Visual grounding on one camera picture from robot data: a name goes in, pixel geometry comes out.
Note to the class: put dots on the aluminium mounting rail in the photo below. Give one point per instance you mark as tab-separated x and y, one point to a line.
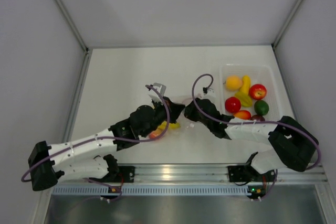
216	174

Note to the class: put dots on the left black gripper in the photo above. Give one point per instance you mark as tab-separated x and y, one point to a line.
175	110

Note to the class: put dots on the yellow fake corn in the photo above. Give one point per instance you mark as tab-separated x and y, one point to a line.
246	85

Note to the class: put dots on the white plastic basket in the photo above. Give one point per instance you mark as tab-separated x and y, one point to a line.
258	75

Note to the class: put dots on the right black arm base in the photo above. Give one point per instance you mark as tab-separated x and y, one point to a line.
245	173

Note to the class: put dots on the yellow fake starfruit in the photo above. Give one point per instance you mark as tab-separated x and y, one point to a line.
245	99

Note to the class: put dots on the red fake apple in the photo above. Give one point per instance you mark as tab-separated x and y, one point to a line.
232	105

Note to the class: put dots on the white slotted cable duct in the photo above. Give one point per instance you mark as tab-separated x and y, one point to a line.
156	190

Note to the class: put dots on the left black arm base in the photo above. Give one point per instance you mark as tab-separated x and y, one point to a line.
121	174

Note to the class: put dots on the orange yellow fake peach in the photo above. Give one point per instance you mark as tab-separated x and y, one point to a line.
233	83

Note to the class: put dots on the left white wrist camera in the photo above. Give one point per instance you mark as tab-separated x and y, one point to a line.
156	92

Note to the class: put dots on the clear zip top bag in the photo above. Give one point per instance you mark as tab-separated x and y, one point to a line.
185	123

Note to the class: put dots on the yellow fake banana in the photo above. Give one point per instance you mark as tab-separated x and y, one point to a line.
171	126

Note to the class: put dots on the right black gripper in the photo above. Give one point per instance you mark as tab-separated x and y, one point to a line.
189	112

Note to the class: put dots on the red fake tomato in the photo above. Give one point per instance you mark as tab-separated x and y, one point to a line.
257	92

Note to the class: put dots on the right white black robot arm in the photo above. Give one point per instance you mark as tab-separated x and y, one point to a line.
292	146

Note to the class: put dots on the pink fake peach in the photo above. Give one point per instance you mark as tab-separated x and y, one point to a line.
155	134

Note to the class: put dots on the dark purple fake plum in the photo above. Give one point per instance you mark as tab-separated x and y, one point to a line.
257	118

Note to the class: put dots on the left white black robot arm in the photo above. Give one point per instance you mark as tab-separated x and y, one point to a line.
91	157

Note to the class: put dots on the green fake lime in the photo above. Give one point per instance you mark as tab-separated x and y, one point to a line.
261	107

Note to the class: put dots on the orange fake mango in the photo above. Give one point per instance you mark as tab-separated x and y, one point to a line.
243	114

